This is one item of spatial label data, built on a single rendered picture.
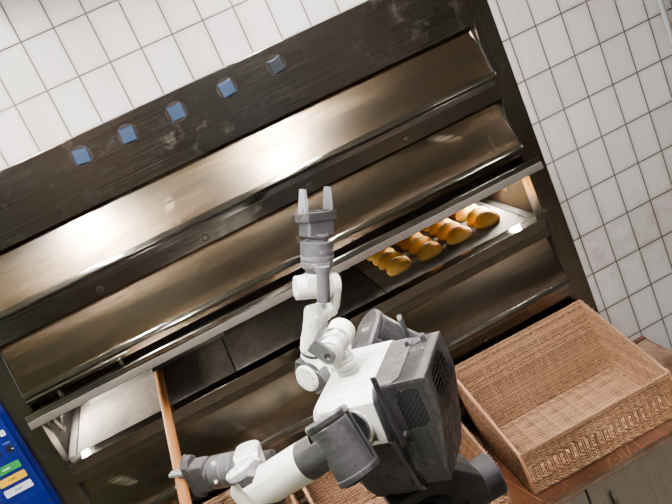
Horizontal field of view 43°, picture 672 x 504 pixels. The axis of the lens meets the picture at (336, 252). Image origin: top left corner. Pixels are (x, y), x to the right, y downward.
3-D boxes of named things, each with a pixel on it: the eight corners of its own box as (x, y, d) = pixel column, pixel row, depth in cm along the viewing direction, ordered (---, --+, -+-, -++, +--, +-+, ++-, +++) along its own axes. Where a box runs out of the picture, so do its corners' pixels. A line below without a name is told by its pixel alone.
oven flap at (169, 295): (27, 399, 262) (-2, 342, 263) (519, 150, 288) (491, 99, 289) (24, 400, 258) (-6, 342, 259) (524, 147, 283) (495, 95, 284)
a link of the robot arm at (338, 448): (334, 481, 185) (380, 454, 179) (315, 497, 177) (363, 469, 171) (306, 435, 187) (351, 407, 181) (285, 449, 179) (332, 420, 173)
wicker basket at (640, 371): (471, 433, 304) (443, 369, 296) (603, 360, 312) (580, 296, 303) (534, 498, 258) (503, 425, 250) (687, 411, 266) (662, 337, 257)
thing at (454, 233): (346, 246, 359) (341, 235, 357) (444, 197, 366) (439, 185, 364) (392, 280, 302) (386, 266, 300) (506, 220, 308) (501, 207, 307)
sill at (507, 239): (73, 468, 277) (67, 458, 276) (540, 224, 303) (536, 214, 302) (73, 476, 272) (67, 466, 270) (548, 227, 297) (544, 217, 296)
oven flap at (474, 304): (106, 529, 278) (79, 475, 278) (567, 282, 303) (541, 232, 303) (104, 532, 273) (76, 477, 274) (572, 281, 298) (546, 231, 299)
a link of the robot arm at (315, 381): (342, 384, 242) (388, 353, 226) (315, 407, 232) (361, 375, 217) (318, 352, 243) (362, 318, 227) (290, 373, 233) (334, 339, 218)
